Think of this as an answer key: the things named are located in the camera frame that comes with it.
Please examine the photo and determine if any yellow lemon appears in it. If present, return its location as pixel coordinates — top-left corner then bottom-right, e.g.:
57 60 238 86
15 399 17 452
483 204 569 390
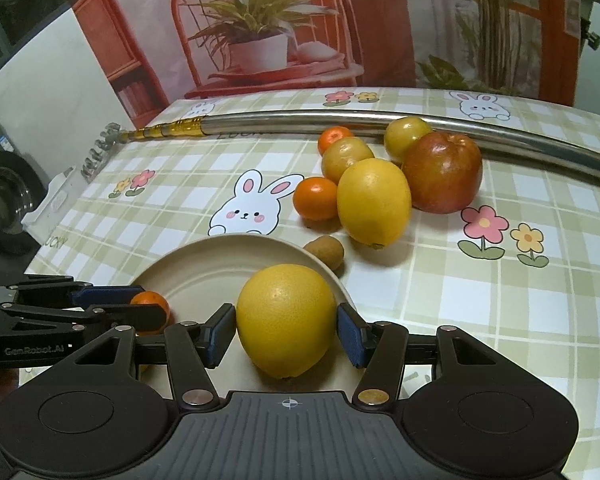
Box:
236 263 337 379
337 158 412 249

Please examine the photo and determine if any white plastic rack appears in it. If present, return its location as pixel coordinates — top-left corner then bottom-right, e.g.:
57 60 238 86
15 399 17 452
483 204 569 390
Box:
22 167 87 245

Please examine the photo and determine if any beige round plate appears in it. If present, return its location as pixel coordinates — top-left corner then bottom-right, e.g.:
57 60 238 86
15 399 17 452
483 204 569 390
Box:
133 234 362 398

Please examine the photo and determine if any printed room backdrop cloth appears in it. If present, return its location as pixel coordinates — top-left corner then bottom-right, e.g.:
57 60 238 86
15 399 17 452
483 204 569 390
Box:
68 0 581 126

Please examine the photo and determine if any telescopic metal pole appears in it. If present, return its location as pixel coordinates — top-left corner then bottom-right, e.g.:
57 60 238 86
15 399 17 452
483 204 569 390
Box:
81 110 600 186

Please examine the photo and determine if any green yellow plum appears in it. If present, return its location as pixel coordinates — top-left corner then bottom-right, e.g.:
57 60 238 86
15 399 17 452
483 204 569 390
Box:
384 116 432 162
321 136 375 183

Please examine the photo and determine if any washing machine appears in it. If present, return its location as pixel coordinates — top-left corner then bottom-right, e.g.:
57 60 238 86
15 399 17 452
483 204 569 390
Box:
0 126 47 273

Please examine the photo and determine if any orange tangerine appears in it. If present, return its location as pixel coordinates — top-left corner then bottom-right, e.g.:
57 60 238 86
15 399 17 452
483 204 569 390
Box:
131 290 172 336
292 177 337 221
317 126 353 155

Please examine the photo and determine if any dark red apple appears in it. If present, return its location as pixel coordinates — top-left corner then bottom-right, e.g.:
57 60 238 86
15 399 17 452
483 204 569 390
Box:
402 131 482 214

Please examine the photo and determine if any checkered bunny tablecloth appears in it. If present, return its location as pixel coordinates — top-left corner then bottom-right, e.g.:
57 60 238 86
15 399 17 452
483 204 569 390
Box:
17 86 600 480

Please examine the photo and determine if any small brown kiwi on table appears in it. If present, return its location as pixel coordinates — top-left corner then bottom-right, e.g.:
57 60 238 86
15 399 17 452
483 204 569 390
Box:
303 235 344 271

